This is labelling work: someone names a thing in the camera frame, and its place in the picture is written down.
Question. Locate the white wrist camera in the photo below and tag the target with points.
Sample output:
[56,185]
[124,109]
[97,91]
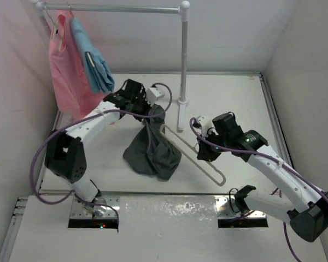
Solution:
[204,124]
[153,95]

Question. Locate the beige wooden hanger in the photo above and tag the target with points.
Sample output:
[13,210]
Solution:
[191,154]

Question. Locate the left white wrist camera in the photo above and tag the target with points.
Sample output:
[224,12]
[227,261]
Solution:
[153,95]

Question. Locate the dark grey t shirt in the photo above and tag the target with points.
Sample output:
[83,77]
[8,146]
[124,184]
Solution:
[150,153]

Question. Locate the light blue t shirt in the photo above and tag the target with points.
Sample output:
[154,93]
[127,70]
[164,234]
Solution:
[100,78]

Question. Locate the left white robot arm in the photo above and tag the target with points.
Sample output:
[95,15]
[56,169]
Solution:
[65,152]

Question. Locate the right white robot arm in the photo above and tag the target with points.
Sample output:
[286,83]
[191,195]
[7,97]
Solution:
[305,208]

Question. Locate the pink t shirt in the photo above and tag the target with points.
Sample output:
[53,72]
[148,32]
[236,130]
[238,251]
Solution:
[72,91]

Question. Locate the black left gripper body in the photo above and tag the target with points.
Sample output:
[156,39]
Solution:
[141,105]

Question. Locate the white clothes rack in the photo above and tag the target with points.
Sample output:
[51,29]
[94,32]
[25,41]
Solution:
[133,36]

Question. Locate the blue shirt wooden hanger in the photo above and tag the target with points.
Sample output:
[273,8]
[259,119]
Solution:
[90,59]

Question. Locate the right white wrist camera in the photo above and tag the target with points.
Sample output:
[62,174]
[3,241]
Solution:
[204,124]

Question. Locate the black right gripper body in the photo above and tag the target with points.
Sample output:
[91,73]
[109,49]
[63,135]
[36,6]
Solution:
[210,152]

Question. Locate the pink shirt wooden hanger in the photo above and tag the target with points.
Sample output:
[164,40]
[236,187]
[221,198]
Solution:
[57,42]

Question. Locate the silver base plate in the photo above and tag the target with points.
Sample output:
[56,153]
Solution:
[109,206]

